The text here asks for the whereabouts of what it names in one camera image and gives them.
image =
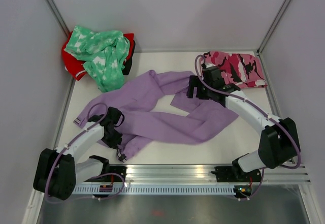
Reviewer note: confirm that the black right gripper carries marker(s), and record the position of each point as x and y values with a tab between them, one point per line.
194	82

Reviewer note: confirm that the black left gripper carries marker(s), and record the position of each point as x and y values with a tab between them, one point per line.
117	140

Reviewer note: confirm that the pink camouflage trousers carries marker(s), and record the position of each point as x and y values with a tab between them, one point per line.
243	70

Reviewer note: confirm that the purple trousers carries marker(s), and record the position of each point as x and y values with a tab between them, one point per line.
156	108

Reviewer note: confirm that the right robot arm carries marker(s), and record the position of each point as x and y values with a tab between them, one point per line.
279	140

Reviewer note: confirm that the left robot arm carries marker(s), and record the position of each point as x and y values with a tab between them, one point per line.
59	170

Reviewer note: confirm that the black garment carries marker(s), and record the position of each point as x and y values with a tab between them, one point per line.
129	61

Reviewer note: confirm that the green tie-dye garment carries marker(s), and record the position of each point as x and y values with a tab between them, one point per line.
103	54

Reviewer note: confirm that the red garment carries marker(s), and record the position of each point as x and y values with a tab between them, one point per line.
75	67

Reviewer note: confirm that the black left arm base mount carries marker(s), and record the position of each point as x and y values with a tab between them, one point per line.
119	170

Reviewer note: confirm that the white slotted cable duct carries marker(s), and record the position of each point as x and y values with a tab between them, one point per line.
97	189

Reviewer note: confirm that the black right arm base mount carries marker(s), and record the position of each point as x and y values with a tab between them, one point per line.
230	175

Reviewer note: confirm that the aluminium frame post right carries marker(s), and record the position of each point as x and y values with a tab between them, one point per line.
281	12

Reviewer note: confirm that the aluminium frame post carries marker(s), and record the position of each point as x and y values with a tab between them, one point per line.
58	17
281	12

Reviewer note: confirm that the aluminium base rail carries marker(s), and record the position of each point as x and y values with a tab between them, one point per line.
201	174

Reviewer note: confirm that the aluminium frame post left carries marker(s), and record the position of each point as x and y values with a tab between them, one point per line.
58	17

